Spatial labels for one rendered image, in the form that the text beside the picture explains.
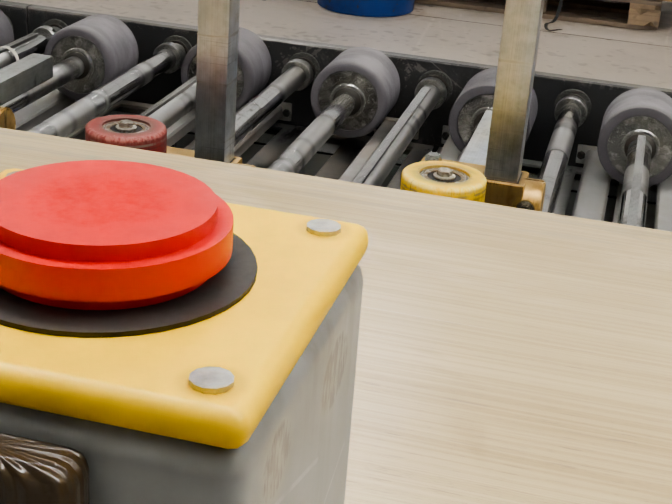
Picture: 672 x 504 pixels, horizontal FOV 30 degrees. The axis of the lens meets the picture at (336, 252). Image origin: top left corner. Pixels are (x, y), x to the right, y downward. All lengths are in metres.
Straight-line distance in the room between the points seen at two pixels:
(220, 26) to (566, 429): 0.70
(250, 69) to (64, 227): 1.62
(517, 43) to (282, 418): 1.11
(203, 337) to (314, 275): 0.03
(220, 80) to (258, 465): 1.20
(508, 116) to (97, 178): 1.11
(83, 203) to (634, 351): 0.74
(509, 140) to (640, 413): 0.53
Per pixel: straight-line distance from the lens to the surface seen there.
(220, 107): 1.37
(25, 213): 0.19
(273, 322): 0.18
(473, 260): 1.01
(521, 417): 0.80
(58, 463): 0.16
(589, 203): 1.63
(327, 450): 0.21
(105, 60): 1.84
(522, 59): 1.28
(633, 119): 1.68
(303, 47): 1.88
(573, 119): 1.73
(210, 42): 1.35
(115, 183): 0.20
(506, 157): 1.31
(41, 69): 1.73
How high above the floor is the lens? 1.30
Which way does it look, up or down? 24 degrees down
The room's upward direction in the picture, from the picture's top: 4 degrees clockwise
